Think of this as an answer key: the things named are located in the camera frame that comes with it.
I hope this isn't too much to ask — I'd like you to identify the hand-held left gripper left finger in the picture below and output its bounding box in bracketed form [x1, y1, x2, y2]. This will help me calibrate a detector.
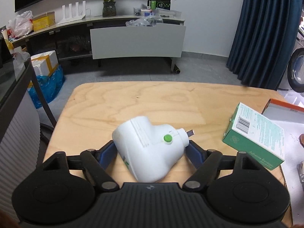
[43, 141, 119, 193]

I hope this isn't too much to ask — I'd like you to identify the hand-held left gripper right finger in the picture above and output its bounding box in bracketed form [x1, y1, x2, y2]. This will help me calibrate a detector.
[183, 141, 264, 192]

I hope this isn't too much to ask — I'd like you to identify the white repellent heater green logo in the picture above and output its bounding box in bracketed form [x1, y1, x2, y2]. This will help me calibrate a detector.
[112, 116, 195, 182]

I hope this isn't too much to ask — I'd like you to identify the green white bandage box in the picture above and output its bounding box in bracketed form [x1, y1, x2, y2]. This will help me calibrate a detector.
[222, 102, 285, 170]

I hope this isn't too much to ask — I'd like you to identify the orange white box tray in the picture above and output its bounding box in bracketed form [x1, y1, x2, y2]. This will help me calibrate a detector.
[261, 98, 304, 226]

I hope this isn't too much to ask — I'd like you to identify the blue plastic bag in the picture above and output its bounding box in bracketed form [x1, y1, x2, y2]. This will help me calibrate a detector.
[28, 65, 65, 110]

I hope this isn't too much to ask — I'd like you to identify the black glass-top grey cabinet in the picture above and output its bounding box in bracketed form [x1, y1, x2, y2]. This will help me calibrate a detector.
[0, 57, 57, 219]

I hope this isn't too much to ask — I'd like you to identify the white foam box yellow tape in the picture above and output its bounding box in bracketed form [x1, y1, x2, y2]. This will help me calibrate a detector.
[31, 50, 59, 78]

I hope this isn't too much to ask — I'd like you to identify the low white console cabinet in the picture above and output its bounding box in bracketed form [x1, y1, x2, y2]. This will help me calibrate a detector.
[12, 14, 186, 67]

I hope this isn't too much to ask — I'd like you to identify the silver washing machine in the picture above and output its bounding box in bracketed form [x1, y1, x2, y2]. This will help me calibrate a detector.
[278, 38, 304, 93]

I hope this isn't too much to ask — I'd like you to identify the dark blue curtain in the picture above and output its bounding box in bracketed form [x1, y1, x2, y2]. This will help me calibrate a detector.
[226, 0, 304, 91]

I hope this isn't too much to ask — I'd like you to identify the clear plastic bag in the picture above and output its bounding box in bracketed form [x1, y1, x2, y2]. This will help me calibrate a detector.
[126, 17, 164, 27]

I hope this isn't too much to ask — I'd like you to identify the white router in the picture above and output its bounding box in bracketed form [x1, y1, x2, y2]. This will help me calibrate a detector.
[57, 1, 86, 25]

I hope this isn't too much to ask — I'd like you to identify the yellow tin box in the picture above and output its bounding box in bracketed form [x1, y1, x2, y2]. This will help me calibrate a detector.
[32, 12, 56, 31]

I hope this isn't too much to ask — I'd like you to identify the white plastic bag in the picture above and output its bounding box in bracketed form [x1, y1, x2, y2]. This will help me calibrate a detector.
[8, 11, 34, 38]

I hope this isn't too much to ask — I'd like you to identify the black green box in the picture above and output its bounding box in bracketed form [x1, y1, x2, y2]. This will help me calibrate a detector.
[147, 0, 172, 11]

